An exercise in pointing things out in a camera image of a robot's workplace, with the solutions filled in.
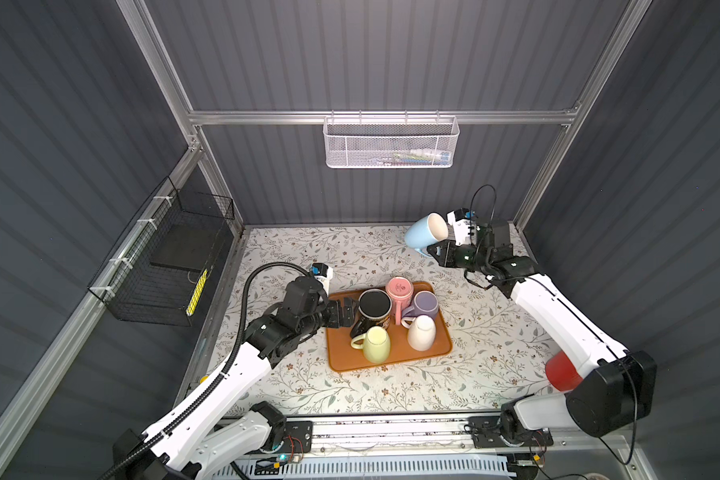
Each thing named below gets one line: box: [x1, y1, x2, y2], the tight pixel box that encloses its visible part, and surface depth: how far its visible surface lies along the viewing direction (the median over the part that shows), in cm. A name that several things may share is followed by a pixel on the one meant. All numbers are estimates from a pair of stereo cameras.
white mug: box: [401, 314, 437, 352], surface depth 86 cm
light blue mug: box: [404, 212, 449, 258], surface depth 80 cm
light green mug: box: [350, 326, 391, 364], surface depth 83 cm
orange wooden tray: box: [326, 276, 453, 373], surface depth 88 cm
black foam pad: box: [150, 221, 224, 271], surface depth 77 cm
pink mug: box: [385, 276, 414, 325], surface depth 90 cm
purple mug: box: [401, 290, 439, 319], surface depth 91 cm
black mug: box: [350, 288, 393, 338], surface depth 87 cm
